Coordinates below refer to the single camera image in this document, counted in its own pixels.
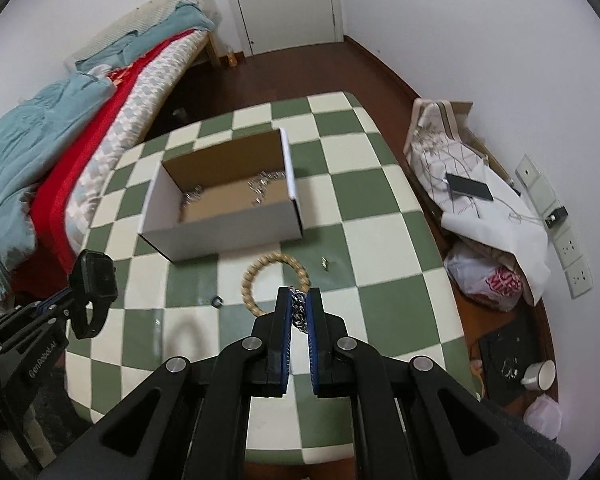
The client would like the white charging cable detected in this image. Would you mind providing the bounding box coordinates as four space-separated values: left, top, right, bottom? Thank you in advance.
467 194 552 228

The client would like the white patterned fabric bag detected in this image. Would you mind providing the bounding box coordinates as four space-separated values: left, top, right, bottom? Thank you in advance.
403 98 552 307

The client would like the light blue blanket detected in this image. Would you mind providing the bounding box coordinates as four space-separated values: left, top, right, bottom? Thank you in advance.
0 0 217 302

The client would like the black smartphone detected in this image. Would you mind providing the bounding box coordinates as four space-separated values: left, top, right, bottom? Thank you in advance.
444 172 495 202

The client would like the white cardboard box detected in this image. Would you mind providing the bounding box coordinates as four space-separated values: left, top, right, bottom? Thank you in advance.
138 128 304 263

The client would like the wooden bed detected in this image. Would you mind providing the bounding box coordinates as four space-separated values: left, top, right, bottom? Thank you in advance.
0 0 226 311

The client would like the white cup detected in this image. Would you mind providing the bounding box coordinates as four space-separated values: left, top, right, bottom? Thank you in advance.
520 359 557 391

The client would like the small white plastic bag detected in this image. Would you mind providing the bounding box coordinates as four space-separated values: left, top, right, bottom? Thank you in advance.
523 393 564 441

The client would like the green white checkered tablecloth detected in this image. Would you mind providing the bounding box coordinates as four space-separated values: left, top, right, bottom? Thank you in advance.
65 91 481 466

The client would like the wooden beaded bracelet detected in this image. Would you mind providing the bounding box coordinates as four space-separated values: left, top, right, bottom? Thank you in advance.
241 254 311 319

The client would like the silver chain bracelet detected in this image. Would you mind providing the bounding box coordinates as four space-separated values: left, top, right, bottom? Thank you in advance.
288 285 311 334

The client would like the dark grey cloth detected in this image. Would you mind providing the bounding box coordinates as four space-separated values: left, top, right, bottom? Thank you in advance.
480 394 573 480

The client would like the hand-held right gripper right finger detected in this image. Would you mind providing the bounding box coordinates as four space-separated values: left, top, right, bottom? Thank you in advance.
307 287 572 480

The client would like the red blanket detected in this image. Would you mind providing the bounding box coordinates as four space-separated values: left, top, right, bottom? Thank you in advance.
11 30 192 307

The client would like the white red plastic bag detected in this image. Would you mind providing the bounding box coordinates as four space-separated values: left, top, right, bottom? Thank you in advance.
443 239 524 312

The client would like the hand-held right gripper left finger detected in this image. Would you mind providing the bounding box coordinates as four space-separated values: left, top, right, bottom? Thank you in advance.
40 286 294 480

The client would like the black bag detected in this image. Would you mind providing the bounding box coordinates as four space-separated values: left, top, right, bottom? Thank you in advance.
477 317 544 404

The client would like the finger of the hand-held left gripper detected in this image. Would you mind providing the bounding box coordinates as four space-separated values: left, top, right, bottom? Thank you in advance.
30 287 79 315
0 310 71 354

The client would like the silver chain jewelry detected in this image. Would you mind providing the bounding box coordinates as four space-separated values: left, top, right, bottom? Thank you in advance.
247 170 287 206

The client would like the white door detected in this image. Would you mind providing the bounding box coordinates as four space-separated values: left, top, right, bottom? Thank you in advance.
218 0 344 57

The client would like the black wrist watch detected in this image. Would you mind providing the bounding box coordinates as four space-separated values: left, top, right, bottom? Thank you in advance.
68 250 119 341

